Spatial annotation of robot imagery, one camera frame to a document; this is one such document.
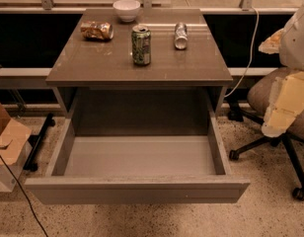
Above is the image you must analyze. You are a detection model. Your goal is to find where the brown cabinet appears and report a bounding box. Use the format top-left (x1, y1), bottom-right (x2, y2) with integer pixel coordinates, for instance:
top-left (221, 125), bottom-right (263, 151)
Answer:
top-left (46, 9), bottom-right (232, 136)

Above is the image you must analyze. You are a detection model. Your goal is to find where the white hanging cable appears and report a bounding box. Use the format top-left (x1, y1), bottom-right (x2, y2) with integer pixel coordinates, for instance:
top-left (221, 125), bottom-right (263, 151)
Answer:
top-left (223, 7), bottom-right (261, 99)

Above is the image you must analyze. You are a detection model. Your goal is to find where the black metal stand foot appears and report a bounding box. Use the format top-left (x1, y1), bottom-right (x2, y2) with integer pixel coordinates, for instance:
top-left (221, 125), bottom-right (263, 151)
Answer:
top-left (23, 113), bottom-right (55, 172)

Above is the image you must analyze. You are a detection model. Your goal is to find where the black floor cable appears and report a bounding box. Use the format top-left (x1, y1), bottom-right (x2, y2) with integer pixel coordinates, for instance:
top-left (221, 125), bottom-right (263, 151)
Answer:
top-left (0, 146), bottom-right (49, 237)

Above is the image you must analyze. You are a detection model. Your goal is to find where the white ceramic bowl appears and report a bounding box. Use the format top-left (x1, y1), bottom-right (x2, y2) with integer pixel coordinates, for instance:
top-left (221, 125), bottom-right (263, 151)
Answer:
top-left (113, 0), bottom-right (140, 22)

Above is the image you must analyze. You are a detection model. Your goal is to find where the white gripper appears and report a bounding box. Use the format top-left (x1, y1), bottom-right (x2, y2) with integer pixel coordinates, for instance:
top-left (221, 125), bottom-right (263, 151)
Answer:
top-left (259, 2), bottom-right (304, 137)

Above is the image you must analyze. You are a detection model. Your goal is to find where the green soda can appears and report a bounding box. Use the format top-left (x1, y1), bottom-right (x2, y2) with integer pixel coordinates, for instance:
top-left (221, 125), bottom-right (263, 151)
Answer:
top-left (131, 24), bottom-right (151, 66)

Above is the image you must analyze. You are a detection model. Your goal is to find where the open top drawer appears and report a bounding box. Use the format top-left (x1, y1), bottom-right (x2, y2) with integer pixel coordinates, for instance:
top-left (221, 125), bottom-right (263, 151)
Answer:
top-left (24, 92), bottom-right (252, 205)

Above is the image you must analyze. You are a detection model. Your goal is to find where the cardboard box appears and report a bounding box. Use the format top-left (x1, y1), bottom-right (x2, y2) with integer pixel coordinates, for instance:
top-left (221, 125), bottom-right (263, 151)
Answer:
top-left (0, 103), bottom-right (32, 193)

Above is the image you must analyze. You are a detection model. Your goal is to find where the silver can lying down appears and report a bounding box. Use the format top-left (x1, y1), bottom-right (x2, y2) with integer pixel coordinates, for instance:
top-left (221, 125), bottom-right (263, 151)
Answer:
top-left (174, 23), bottom-right (188, 50)

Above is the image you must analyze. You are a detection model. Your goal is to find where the crushed orange can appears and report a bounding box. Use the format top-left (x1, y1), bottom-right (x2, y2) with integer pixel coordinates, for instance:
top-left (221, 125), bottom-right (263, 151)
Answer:
top-left (80, 21), bottom-right (114, 40)

